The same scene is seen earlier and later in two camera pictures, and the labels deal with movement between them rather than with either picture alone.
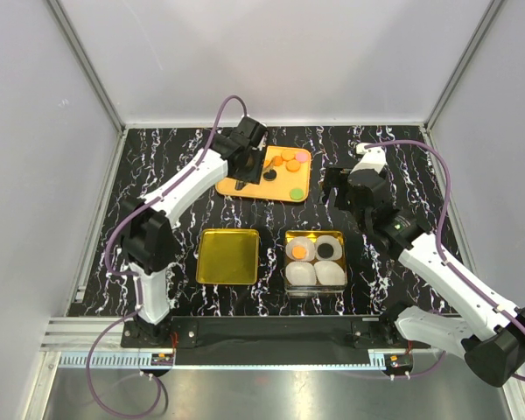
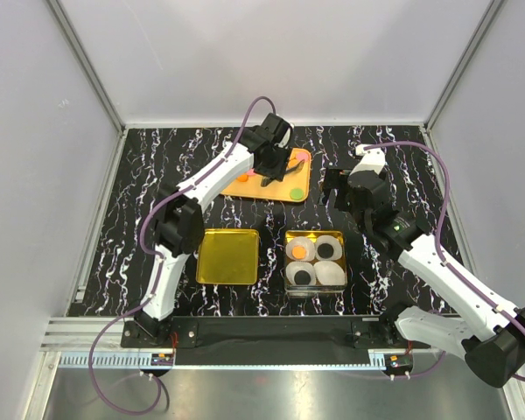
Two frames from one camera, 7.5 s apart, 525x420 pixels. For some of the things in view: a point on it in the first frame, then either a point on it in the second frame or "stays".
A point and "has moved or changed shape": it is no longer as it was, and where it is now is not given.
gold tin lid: (227, 256) stays
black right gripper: (336, 178) stays
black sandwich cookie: (269, 176) has moved or changed shape
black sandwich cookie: (325, 250) stays
